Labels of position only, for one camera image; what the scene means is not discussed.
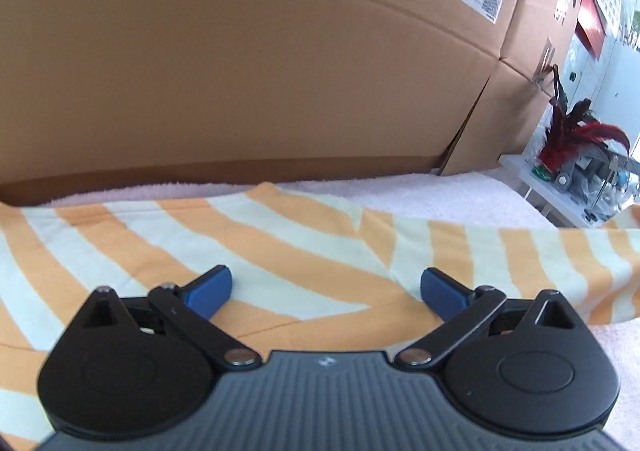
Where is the white cabinet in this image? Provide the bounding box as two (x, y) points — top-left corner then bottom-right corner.
(555, 31), (640, 162)

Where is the small plain cardboard box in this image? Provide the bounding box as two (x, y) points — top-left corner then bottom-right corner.
(440, 56), (558, 177)

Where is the pink fluffy blanket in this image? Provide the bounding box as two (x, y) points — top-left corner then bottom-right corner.
(0, 170), (640, 451)

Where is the red wall hanging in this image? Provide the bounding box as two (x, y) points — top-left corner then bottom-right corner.
(575, 0), (608, 62)

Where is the white side table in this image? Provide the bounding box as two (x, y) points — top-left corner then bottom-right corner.
(499, 154), (640, 230)

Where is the large cardboard box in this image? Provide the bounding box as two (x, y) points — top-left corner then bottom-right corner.
(0, 0), (538, 207)

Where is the orange white striped garment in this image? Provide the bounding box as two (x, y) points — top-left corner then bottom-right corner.
(0, 182), (640, 451)

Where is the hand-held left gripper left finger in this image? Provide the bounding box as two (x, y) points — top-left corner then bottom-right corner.
(80, 265), (261, 372)

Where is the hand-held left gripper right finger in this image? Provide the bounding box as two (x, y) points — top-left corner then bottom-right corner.
(395, 267), (581, 373)

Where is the red feather decoration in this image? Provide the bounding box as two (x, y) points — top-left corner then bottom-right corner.
(537, 64), (632, 182)

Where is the grey metal device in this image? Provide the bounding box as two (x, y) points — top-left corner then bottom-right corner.
(552, 144), (618, 192)

